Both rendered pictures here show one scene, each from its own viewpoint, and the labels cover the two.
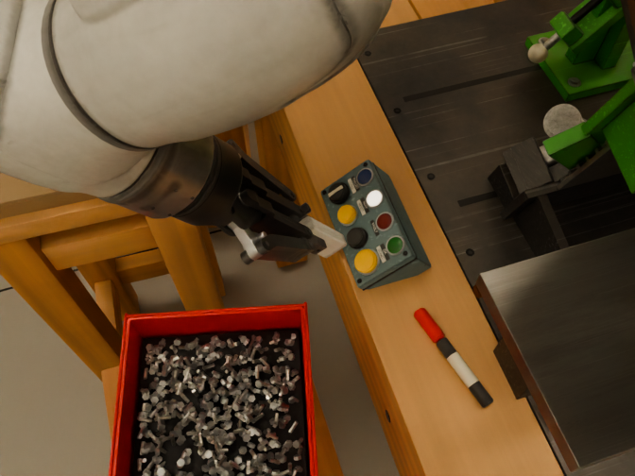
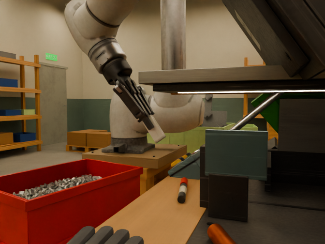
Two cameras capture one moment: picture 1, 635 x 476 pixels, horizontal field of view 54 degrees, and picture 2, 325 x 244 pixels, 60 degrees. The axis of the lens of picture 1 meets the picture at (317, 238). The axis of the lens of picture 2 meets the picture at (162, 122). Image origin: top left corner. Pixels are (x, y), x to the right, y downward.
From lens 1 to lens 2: 0.72 m
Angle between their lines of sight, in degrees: 63
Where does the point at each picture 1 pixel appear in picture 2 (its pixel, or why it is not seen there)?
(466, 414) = (168, 202)
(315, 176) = not seen: hidden behind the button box
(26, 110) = (80, 7)
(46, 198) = (104, 158)
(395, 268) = (184, 163)
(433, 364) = (172, 191)
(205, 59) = not seen: outside the picture
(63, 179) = (81, 34)
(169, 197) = (102, 56)
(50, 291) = not seen: hidden behind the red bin
